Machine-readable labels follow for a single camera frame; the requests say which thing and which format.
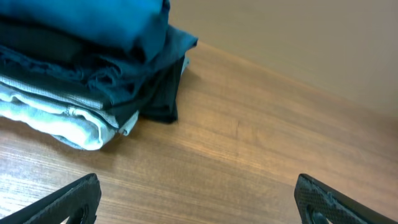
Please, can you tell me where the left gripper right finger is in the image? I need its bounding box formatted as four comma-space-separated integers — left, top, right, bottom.
294, 174, 397, 224

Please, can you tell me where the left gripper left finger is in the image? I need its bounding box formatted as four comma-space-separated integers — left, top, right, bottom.
1, 173, 101, 224

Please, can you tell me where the blue polo shirt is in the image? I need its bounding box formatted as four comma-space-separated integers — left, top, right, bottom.
1, 0, 170, 62

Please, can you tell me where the white folded garment at bottom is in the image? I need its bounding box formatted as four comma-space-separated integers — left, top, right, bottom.
1, 72, 144, 151

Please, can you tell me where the dark blue folded garment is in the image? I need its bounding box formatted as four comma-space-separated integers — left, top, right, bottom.
1, 26, 198, 109

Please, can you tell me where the black folded garment underneath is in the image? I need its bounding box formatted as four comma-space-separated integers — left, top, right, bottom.
106, 57, 185, 125

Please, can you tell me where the black folded garment on top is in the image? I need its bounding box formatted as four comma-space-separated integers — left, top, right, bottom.
1, 17, 93, 65

